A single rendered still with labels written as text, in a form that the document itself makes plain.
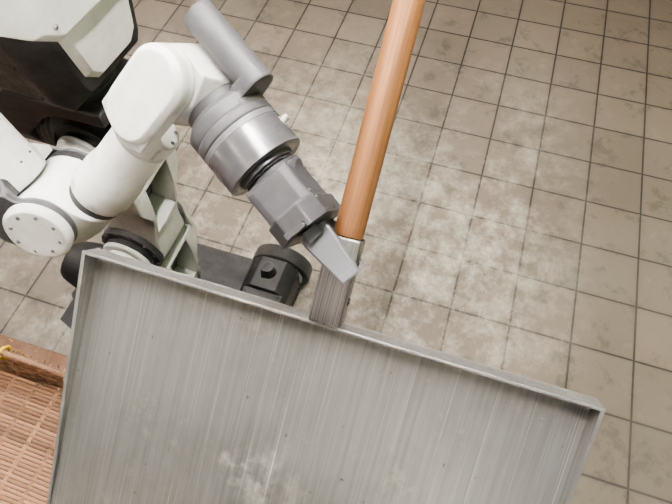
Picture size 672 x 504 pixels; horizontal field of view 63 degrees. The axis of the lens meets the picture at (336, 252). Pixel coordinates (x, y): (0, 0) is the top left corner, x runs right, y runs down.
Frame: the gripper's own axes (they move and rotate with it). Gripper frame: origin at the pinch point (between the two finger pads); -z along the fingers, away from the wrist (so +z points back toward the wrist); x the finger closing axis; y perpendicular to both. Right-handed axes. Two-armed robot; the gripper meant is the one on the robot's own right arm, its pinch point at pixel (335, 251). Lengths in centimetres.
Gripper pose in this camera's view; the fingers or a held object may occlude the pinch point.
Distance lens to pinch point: 54.4
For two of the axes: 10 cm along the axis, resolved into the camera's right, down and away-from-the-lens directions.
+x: -1.8, 1.0, -9.8
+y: 7.5, -6.3, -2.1
